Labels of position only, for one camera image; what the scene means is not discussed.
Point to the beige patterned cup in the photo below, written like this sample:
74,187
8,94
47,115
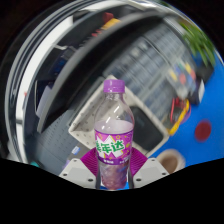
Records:
171,161

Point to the black zip case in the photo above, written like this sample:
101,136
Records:
146,128

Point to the black box with white label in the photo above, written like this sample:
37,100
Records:
196,91

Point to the clear organizer box colourful parts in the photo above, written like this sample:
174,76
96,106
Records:
182,78

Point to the flat round red coaster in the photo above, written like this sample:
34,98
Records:
203,131

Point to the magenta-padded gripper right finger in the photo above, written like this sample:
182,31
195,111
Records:
150,172

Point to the green potted plant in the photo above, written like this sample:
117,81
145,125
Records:
198,41

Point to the black wall shelf unit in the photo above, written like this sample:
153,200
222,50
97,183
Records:
80,66

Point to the yellow multimeter with red leads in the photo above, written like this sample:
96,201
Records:
180,118

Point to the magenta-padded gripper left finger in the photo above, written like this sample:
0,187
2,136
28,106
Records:
78,173

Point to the clear purple-capped drink bottle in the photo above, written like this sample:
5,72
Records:
114,133

